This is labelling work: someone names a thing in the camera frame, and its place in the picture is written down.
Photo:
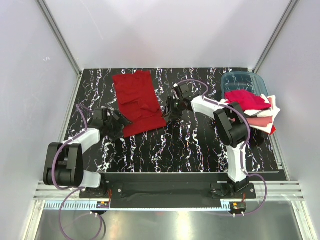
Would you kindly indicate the right connector box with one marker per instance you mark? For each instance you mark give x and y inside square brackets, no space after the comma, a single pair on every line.
[238,208]

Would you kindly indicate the aluminium frame post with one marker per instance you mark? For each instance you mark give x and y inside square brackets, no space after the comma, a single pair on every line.
[44,8]
[276,33]

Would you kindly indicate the front aluminium rail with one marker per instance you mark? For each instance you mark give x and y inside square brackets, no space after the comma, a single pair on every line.
[256,191]

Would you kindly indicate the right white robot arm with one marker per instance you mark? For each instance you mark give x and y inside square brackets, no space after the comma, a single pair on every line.
[232,126]

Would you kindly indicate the red t-shirt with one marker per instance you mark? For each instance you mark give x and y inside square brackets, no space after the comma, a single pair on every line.
[138,102]

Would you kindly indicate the left aluminium frame post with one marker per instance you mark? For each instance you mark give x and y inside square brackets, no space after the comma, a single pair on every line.
[44,8]

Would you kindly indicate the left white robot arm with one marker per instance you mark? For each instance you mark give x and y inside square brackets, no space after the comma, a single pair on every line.
[64,163]

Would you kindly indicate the right aluminium frame post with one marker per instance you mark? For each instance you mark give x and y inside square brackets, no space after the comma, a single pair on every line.
[276,33]

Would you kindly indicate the left connector box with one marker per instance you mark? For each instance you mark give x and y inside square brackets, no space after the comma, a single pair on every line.
[103,204]

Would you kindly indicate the connector box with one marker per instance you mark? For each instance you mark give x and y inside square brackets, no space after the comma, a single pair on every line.
[238,208]
[103,204]

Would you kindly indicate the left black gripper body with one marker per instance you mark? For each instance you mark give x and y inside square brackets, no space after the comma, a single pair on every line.
[113,129]

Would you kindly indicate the clear blue plastic bin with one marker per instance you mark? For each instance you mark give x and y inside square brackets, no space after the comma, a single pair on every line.
[241,80]

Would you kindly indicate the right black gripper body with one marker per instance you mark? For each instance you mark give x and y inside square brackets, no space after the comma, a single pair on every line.
[175,107]

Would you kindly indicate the crimson t-shirt on pile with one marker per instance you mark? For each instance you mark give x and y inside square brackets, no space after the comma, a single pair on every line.
[247,100]

